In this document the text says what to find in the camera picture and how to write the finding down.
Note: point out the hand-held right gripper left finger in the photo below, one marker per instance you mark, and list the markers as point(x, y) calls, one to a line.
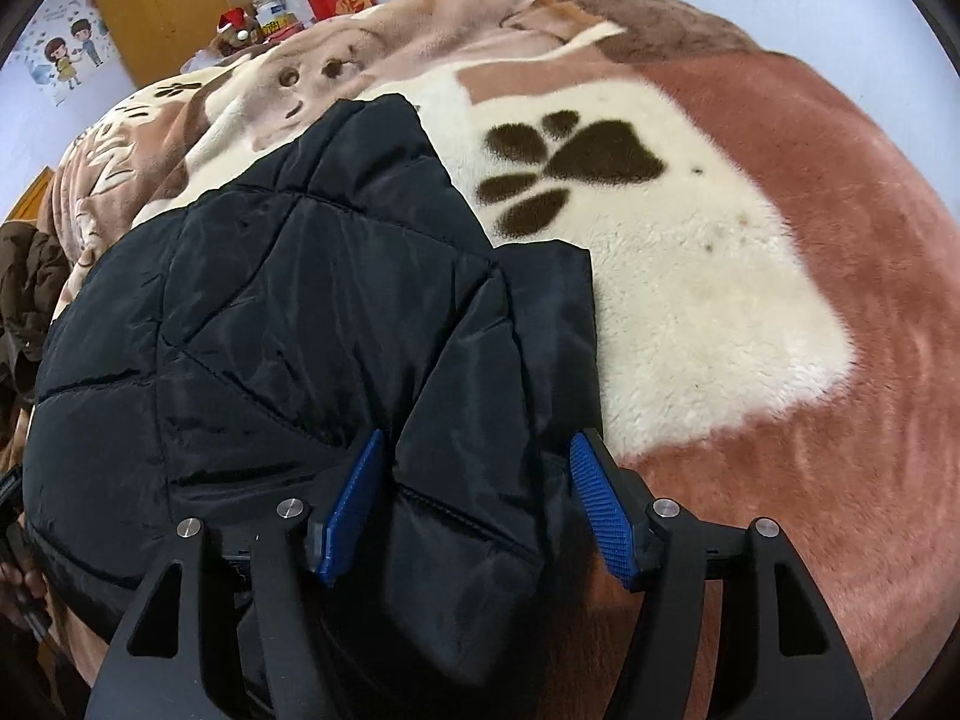
point(352, 495)

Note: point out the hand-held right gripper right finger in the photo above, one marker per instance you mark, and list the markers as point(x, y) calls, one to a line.
point(600, 502)

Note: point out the black padded jacket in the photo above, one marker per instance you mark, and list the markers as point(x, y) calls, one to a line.
point(300, 330)

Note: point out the paw print fleece blanket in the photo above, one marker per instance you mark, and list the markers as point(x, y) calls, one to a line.
point(787, 427)

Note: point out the brown quilted cloth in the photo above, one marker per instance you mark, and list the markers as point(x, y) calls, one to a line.
point(26, 277)

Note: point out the orange wooden furniture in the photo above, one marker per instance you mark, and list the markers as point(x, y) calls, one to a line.
point(30, 199)

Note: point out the plush toy with red hat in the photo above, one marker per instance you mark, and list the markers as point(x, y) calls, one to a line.
point(236, 30)

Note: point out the red gift box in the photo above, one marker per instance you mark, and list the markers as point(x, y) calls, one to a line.
point(341, 4)

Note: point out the yellow wooden wardrobe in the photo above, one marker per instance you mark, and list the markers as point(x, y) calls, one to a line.
point(165, 22)

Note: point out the white plastic jar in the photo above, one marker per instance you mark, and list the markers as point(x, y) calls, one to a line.
point(271, 7)

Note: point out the cartoon wall poster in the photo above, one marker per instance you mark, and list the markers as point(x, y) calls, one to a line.
point(71, 52)

